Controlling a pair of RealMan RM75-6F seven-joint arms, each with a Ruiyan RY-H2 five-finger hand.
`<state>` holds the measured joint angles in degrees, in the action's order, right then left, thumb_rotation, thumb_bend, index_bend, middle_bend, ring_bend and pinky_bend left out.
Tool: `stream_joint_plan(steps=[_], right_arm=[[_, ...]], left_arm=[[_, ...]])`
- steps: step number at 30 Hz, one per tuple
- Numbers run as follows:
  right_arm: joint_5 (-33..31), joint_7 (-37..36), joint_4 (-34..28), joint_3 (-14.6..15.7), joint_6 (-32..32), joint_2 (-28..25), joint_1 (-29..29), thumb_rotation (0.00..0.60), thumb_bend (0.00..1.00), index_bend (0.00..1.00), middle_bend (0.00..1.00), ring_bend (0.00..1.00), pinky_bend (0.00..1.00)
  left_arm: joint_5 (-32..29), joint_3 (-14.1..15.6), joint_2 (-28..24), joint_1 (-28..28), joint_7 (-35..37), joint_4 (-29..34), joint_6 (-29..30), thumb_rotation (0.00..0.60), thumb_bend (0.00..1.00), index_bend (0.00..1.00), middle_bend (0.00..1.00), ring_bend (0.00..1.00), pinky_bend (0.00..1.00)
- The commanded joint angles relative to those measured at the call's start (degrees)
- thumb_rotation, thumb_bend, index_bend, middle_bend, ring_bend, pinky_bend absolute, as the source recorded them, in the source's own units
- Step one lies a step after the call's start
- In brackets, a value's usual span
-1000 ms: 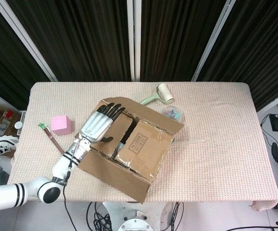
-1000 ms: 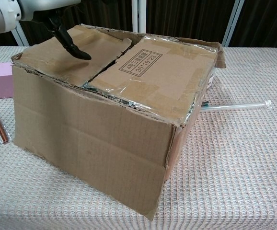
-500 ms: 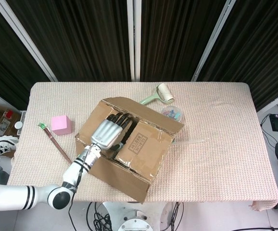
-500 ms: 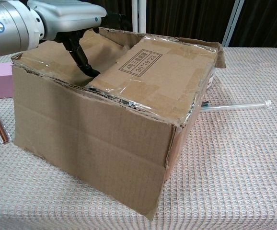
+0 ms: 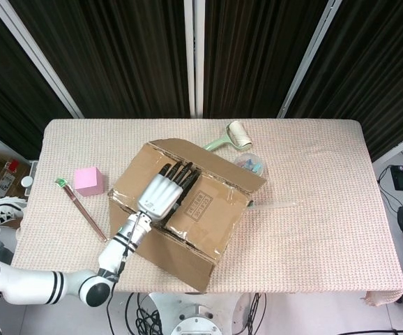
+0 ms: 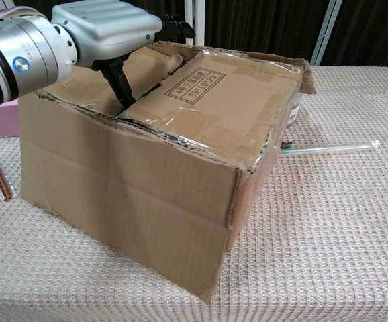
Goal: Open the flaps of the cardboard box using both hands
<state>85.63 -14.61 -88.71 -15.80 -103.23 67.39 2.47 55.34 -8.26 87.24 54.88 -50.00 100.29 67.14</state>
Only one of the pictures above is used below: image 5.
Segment clear jar of binder clips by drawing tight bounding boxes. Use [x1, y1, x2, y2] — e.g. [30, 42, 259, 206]
[234, 152, 268, 177]

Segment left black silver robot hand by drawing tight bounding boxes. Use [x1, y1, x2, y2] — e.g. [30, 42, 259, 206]
[137, 161, 199, 221]

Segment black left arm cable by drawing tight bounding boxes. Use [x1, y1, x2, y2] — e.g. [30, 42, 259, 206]
[105, 216, 143, 335]

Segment white round device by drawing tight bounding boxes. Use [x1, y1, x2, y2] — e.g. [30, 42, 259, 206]
[20, 160, 38, 188]

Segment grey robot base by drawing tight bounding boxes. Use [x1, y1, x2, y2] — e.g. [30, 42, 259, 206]
[149, 292, 257, 335]

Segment clear plastic tube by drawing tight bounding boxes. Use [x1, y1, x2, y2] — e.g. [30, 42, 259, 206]
[248, 198, 299, 211]

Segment black floor cables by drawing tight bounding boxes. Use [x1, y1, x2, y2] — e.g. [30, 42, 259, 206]
[377, 144, 403, 210]

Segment pink waffle tablecloth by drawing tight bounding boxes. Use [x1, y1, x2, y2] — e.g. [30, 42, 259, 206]
[4, 118, 403, 308]

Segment brown cardboard box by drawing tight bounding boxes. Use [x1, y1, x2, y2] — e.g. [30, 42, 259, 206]
[107, 138, 269, 293]

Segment black coiled cables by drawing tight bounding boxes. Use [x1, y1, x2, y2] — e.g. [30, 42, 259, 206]
[124, 292, 164, 335]

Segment brown pen green cap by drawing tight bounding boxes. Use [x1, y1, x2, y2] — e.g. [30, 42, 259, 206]
[54, 177, 109, 244]

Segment black hanging cable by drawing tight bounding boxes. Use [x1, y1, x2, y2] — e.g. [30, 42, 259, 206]
[245, 292, 268, 335]

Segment green lint roller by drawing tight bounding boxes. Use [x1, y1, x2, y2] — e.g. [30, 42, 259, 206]
[201, 120, 253, 153]

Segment pink cube box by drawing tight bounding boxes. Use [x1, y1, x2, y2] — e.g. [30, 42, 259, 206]
[73, 167, 105, 197]

